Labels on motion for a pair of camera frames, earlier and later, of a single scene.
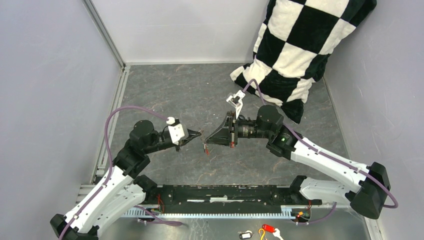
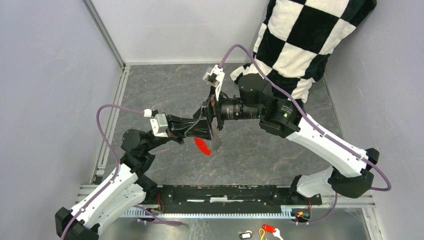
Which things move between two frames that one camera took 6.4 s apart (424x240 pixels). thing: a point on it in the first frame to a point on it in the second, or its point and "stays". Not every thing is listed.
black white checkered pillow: (295, 38) stays
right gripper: (224, 135) to (211, 108)
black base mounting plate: (226, 196) stays
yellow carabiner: (260, 229) stays
